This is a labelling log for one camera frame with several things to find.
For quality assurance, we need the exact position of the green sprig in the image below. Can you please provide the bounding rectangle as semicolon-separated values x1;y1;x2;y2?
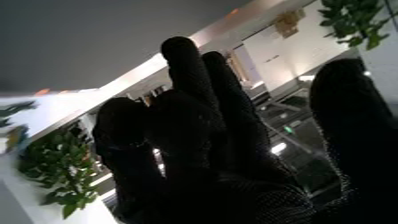
0;124;32;154
0;101;39;118

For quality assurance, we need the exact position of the green leafy plant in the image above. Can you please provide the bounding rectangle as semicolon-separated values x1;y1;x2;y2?
318;0;398;51
16;129;103;220

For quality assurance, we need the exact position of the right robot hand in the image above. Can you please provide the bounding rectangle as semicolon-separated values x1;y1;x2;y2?
90;35;398;224

